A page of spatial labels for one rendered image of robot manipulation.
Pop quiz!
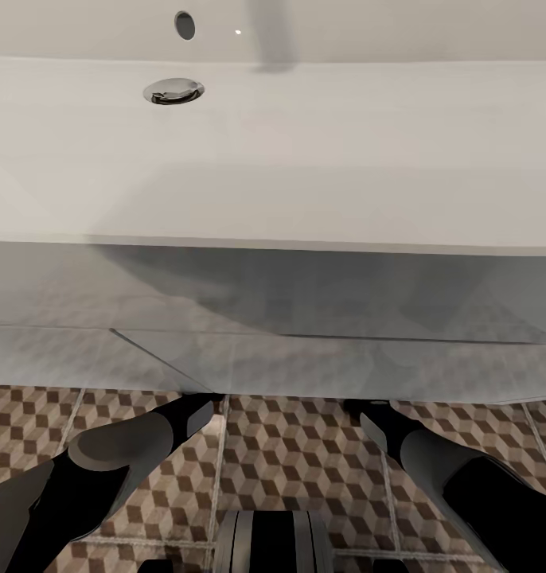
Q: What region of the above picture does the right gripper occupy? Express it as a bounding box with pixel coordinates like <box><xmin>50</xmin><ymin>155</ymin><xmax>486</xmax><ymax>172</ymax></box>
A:
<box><xmin>344</xmin><ymin>399</ymin><xmax>368</xmax><ymax>418</ymax></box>

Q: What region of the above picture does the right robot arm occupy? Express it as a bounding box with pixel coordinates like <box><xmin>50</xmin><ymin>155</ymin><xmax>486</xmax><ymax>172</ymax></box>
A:
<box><xmin>344</xmin><ymin>399</ymin><xmax>546</xmax><ymax>573</ymax></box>

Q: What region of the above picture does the robot trunk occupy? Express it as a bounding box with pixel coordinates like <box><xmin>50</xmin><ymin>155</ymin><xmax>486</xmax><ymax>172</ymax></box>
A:
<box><xmin>213</xmin><ymin>510</ymin><xmax>333</xmax><ymax>573</ymax></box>

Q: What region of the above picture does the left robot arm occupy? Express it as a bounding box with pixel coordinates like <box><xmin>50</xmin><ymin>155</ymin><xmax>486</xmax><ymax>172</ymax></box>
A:
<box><xmin>0</xmin><ymin>392</ymin><xmax>227</xmax><ymax>573</ymax></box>

